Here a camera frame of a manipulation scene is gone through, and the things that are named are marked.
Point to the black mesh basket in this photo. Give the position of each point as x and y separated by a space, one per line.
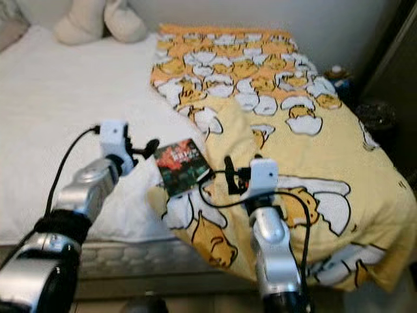
376 116

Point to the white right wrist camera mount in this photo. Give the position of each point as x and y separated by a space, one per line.
263 177

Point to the beige bed base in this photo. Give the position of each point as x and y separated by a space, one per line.
182 290

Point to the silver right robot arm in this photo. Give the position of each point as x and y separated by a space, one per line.
270 241

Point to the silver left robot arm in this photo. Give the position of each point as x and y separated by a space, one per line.
91 186

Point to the white capped blue bottle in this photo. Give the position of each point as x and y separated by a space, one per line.
339 73

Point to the white quilted mattress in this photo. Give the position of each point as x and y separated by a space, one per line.
65 98

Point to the dark red green book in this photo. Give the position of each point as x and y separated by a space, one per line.
181 168

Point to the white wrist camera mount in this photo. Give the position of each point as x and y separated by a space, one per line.
114 138
263 177

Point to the dark wooden cabinet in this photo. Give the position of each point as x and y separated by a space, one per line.
394 52

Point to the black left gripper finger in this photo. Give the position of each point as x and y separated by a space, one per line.
150 147

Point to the yellow cartoon print blanket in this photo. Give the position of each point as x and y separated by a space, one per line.
300 130

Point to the cream plush toy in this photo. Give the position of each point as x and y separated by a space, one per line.
91 21

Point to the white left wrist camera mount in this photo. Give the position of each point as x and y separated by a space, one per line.
114 138

